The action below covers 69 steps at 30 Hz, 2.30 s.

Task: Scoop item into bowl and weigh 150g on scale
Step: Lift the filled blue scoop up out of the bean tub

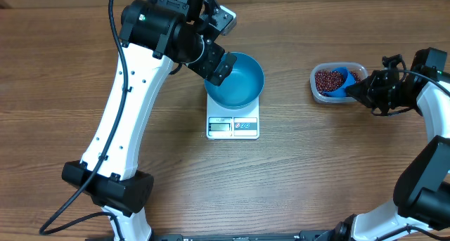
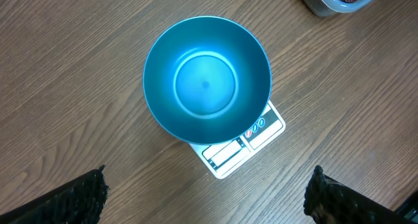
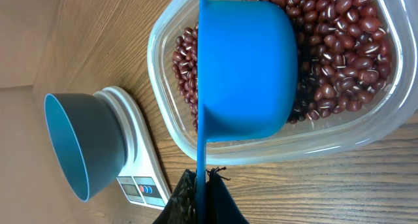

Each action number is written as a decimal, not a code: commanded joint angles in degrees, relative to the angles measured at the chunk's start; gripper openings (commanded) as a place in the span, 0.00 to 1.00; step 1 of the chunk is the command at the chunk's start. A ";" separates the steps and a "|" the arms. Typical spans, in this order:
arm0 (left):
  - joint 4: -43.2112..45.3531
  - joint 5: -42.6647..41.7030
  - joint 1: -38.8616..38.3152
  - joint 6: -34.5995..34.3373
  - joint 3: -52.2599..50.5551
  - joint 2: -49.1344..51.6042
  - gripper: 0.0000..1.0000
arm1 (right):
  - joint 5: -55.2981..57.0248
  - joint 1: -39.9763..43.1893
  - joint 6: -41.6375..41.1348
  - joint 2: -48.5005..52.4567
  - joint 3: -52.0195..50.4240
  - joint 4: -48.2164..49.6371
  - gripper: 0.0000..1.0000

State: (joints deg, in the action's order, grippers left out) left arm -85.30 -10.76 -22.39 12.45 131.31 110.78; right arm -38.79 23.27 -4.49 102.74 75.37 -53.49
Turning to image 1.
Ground teal round bowl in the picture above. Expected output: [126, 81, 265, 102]
[205, 52, 265, 110]

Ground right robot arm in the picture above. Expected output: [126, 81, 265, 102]
[313, 48, 449, 240]

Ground white digital kitchen scale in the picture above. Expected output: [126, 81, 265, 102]
[206, 96, 260, 140]

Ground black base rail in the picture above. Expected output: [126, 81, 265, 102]
[86, 230, 335, 241]

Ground blue plastic measuring scoop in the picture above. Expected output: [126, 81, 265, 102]
[323, 67, 356, 98]

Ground red adzuki beans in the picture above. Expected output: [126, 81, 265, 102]
[314, 70, 361, 97]

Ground clear plastic food container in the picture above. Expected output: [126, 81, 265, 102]
[310, 62, 368, 104]

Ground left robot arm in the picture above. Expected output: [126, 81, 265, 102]
[62, 0, 237, 240]

